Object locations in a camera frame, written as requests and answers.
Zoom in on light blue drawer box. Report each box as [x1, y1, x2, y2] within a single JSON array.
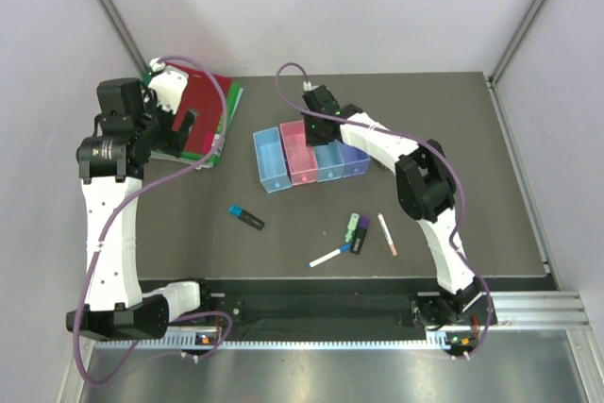
[[313, 142, 344, 183]]

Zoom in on pink plastic drawer box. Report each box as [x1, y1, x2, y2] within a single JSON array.
[[279, 120, 318, 186]]

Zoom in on red ring binder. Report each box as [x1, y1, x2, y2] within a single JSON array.
[[165, 64, 223, 160]]

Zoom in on purple plastic drawer box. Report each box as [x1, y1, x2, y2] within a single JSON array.
[[336, 142, 371, 178]]

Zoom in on blue end drawer box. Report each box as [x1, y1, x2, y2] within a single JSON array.
[[253, 126, 292, 193]]

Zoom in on green ring binder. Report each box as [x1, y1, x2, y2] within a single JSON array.
[[141, 68, 245, 172]]

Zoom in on light green highlighter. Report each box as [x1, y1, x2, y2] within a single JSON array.
[[344, 212, 360, 243]]

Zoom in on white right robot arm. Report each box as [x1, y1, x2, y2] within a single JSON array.
[[303, 82, 482, 330]]

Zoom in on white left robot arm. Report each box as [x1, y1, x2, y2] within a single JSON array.
[[66, 77, 214, 341]]

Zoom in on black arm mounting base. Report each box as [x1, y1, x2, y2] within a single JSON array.
[[199, 277, 497, 341]]

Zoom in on blue-capped black highlighter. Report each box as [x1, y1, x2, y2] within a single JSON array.
[[229, 205, 265, 230]]

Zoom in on purple-capped black highlighter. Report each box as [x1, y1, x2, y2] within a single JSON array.
[[350, 216, 371, 255]]

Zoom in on white pink marker pen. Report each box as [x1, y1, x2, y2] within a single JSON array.
[[377, 212, 397, 257]]

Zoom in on white blue-capped marker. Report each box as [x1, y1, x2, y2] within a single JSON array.
[[308, 243, 350, 269]]

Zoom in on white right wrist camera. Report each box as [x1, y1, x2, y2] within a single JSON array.
[[303, 81, 317, 92]]

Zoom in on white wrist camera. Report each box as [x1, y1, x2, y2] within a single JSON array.
[[147, 58, 189, 115], [303, 81, 317, 92]]

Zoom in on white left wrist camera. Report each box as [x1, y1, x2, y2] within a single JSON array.
[[147, 58, 189, 115]]

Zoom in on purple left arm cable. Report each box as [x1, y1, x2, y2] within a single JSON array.
[[73, 54, 233, 386]]

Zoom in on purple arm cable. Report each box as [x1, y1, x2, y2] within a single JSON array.
[[73, 54, 233, 386], [275, 61, 495, 361]]

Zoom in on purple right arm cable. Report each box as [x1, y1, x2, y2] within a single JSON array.
[[275, 61, 495, 361]]

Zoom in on aluminium frame post left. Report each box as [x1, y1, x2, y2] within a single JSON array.
[[96, 0, 148, 78]]

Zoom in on aluminium frame post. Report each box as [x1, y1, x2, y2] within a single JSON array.
[[486, 0, 548, 89], [96, 0, 148, 78]]

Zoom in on grey slotted cable duct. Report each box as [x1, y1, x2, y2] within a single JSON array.
[[93, 329, 454, 351]]

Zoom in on aluminium frame post right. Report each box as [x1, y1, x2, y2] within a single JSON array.
[[486, 0, 548, 89]]

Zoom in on aluminium front rail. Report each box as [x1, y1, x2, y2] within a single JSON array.
[[59, 277, 603, 402]]

